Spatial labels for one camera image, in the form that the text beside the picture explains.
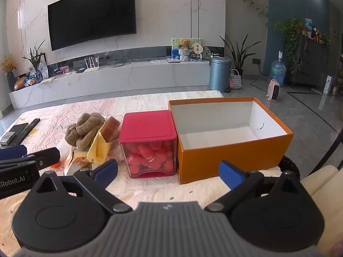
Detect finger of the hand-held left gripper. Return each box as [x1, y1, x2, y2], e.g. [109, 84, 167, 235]
[0, 145, 28, 162]
[23, 147, 61, 171]

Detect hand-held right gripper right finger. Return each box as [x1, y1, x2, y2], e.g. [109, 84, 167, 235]
[205, 160, 306, 214]

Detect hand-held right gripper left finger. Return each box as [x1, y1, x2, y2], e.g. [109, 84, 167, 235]
[32, 158, 133, 215]

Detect orange cardboard box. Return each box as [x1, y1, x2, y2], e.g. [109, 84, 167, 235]
[168, 97, 294, 185]

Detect yellow cloth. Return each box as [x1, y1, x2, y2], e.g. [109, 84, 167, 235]
[87, 131, 113, 164]

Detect yellow snack packet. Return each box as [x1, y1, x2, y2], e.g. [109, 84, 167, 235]
[63, 150, 93, 177]

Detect brown translucent packet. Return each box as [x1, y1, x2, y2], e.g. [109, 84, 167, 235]
[100, 115, 122, 142]

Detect brown plush towel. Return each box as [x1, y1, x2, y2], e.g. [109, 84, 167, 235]
[64, 112, 106, 151]

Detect small silver box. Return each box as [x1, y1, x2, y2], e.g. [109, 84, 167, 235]
[0, 131, 17, 144]

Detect black book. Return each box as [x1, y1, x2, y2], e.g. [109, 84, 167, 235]
[0, 123, 30, 146]

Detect black remote control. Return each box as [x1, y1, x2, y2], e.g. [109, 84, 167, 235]
[14, 118, 41, 142]

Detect pile of red small bottles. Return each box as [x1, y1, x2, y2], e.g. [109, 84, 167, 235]
[122, 140, 176, 174]

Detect black mesh basket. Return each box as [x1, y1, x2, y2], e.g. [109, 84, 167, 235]
[278, 155, 301, 177]

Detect red box with clear front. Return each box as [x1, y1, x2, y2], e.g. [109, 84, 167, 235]
[118, 110, 178, 179]

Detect brown wooden ornament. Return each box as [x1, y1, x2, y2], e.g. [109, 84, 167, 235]
[14, 76, 29, 91]

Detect vase with dried flowers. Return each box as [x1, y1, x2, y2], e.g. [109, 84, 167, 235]
[0, 54, 17, 92]

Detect lace tablecloth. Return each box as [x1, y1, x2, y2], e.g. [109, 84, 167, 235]
[0, 90, 284, 193]

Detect crumpled plastic bag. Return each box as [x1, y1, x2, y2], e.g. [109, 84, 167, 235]
[37, 61, 49, 80]

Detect white marble TV console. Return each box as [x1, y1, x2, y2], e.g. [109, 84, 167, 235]
[9, 58, 213, 110]

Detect woven basket bag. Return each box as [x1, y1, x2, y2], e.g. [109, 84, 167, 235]
[229, 69, 243, 90]

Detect pink heater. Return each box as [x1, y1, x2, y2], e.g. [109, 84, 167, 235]
[266, 79, 281, 102]

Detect cream sofa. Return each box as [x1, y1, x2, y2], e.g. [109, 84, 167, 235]
[300, 164, 343, 257]

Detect green plant in glass vase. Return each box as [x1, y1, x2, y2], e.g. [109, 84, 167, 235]
[22, 39, 48, 84]

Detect blue-grey trash can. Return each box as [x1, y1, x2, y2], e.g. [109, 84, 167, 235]
[209, 56, 232, 93]

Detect white router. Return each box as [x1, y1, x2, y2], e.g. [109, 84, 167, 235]
[80, 56, 100, 73]

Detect blue water jug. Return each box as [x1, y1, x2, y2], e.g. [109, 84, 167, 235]
[268, 51, 287, 87]

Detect potted snake plant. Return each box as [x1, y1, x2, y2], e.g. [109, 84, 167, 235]
[219, 34, 262, 78]

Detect teddy bear bouquet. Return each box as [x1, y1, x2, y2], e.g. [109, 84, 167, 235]
[177, 38, 193, 64]

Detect dark cabinet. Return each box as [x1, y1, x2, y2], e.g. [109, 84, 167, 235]
[290, 33, 332, 89]

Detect green picture board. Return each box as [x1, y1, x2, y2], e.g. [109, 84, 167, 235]
[171, 38, 203, 60]

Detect pothos plant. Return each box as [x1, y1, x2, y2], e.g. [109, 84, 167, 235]
[273, 16, 306, 76]

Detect clear plastic bottle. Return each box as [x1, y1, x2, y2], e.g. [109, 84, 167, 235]
[304, 18, 313, 38]

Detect black power cable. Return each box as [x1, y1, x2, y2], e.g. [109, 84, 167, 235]
[242, 64, 271, 92]

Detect black metal frame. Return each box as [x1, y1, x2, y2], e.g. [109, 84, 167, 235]
[302, 128, 343, 172]

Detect black picture frame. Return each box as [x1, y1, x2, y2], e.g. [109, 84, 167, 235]
[33, 52, 49, 78]

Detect black cables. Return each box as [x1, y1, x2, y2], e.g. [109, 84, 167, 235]
[107, 56, 151, 67]

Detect wall television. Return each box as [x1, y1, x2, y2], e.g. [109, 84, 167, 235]
[47, 0, 137, 52]

